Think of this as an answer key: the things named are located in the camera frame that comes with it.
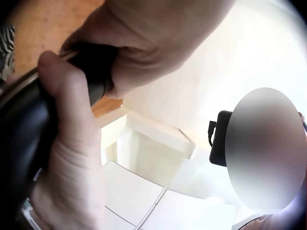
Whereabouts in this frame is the person's body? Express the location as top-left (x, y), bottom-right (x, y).
top-left (233, 212), bottom-right (292, 230)

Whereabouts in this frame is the black pan with handle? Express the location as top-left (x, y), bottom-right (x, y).
top-left (0, 43), bottom-right (120, 216)

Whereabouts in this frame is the person's right hand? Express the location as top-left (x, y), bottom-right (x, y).
top-left (29, 51), bottom-right (106, 230)

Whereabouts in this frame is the person's right thumb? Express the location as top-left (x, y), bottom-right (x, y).
top-left (38, 51), bottom-right (106, 163)

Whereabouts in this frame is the white box-shaped hood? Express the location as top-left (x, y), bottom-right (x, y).
top-left (101, 115), bottom-right (196, 174)

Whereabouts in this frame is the person's left hand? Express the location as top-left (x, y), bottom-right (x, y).
top-left (59, 0), bottom-right (231, 99)

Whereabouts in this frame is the zebra striped cloth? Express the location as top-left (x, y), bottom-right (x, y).
top-left (0, 25), bottom-right (16, 82)

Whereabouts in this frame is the white cabinet with metal handle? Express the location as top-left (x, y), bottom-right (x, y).
top-left (103, 160), bottom-right (238, 230)

